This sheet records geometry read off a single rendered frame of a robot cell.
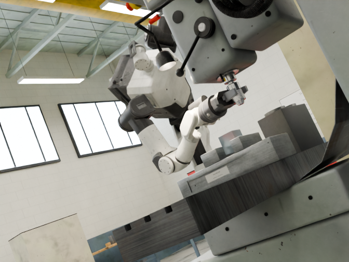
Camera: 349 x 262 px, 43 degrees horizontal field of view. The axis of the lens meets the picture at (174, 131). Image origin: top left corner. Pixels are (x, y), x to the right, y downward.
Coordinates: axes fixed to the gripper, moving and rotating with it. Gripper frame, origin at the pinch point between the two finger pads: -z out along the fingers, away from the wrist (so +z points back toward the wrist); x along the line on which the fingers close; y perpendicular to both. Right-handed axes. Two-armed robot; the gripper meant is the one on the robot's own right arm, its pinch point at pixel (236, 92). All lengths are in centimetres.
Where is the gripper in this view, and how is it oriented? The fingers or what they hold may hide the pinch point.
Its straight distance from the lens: 157.5
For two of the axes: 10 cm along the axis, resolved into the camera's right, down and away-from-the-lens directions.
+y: 3.9, 9.1, -1.6
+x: 7.7, -2.2, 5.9
